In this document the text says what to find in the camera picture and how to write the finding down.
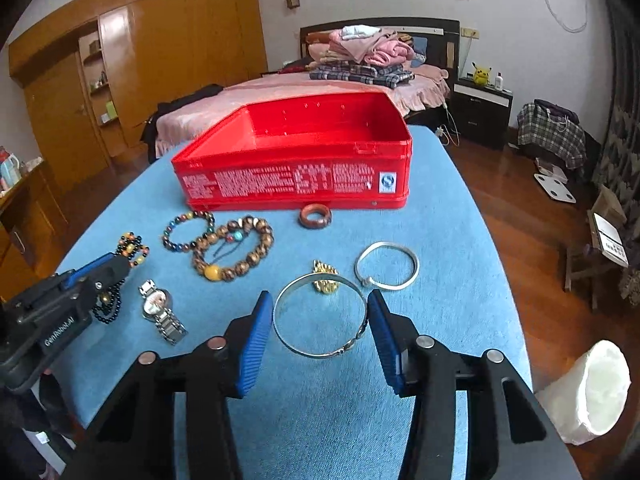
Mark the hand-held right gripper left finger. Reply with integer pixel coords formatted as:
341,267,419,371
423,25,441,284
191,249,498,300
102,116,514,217
60,290,275,480

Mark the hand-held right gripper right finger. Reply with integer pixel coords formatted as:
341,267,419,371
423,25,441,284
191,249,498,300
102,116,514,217
366,289,583,480

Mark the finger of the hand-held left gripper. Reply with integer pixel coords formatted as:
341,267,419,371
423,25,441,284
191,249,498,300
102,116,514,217
52,254,120,288
75,258,133,307

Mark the silver bangle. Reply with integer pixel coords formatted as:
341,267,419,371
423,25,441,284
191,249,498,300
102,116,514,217
274,275,371,358
355,241,420,291

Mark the silver wristwatch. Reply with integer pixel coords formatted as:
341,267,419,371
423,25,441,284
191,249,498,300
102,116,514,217
138,280,188,346

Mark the multicoloured bead bracelet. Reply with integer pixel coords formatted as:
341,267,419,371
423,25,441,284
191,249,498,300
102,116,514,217
161,211,216,253

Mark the brown wooden bead bracelet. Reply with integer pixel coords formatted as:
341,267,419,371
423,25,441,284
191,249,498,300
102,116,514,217
191,216,275,283

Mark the gold ring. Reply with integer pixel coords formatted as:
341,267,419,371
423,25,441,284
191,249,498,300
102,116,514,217
311,260,341,293

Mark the brown wooden ring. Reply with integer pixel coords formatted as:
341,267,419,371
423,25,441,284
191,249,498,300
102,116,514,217
299,203,332,228

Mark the red tin box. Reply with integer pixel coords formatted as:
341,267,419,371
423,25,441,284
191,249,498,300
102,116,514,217
171,84,412,213

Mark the person's left forearm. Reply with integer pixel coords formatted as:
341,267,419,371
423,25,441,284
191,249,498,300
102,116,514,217
0,370,78,480

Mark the wooden desk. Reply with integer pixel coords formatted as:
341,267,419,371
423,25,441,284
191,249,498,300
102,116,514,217
0,160,68,301

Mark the blue and white thermos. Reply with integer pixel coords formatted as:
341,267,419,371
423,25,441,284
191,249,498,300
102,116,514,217
0,150,22,196

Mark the wooden door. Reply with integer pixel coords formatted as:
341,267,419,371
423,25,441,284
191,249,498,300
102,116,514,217
25,67,108,171

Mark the black jacket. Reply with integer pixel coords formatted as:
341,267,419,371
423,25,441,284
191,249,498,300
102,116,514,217
141,84,223,161

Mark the wooden stool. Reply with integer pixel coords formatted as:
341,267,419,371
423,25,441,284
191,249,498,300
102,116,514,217
565,185,632,311

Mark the white bathroom scale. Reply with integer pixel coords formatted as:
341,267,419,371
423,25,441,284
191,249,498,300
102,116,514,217
534,172,577,204

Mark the white flat box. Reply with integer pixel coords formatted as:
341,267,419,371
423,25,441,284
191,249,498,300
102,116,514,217
535,157,568,181

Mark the dark nightstand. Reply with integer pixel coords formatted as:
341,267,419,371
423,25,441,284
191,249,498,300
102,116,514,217
450,77,514,151

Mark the white printed carton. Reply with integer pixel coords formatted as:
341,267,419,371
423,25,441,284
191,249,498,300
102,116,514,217
592,210,632,268

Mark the wooden wardrobe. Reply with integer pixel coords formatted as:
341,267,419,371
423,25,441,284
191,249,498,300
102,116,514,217
9,0,271,171

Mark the plaid bag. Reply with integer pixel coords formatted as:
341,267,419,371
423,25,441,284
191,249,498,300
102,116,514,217
517,100,587,168

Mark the bed with pink bedspread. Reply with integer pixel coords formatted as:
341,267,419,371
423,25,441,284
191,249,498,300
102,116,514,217
150,19,461,161

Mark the pile of folded clothes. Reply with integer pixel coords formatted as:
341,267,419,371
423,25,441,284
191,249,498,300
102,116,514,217
306,25,416,83

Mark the patterned curtain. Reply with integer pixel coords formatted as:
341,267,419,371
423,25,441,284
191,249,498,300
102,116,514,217
590,10,640,306

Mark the white charger cable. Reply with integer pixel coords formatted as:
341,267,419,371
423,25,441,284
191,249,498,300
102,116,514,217
435,100,462,147

